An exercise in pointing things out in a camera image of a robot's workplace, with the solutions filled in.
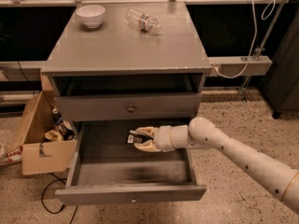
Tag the dark grey rolling cabinet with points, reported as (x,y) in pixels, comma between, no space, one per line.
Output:
(281,85)

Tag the dark drink can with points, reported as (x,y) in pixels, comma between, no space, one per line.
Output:
(58,118)

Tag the red white bag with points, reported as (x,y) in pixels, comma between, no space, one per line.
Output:
(7,158)

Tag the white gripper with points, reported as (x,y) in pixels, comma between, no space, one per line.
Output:
(163,138)

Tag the closed grey upper drawer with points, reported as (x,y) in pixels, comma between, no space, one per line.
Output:
(115,107)

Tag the grey wooden drawer cabinet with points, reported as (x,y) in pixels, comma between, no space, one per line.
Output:
(118,59)

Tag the grey metal rail beam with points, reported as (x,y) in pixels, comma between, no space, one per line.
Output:
(229,66)

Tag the brown cardboard box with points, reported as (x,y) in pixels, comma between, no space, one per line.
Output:
(40,156)

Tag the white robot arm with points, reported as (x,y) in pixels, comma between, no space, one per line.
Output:
(277,178)

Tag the clear plastic water bottle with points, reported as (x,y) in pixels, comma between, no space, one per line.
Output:
(143,21)

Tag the diagonal metal support rod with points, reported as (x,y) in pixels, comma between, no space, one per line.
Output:
(254,54)

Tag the crumpled snack bag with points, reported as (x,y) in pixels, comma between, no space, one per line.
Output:
(54,136)

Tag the white ceramic bowl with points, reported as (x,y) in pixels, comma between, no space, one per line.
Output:
(91,16)

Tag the open grey middle drawer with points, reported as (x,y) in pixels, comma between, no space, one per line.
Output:
(108,170)

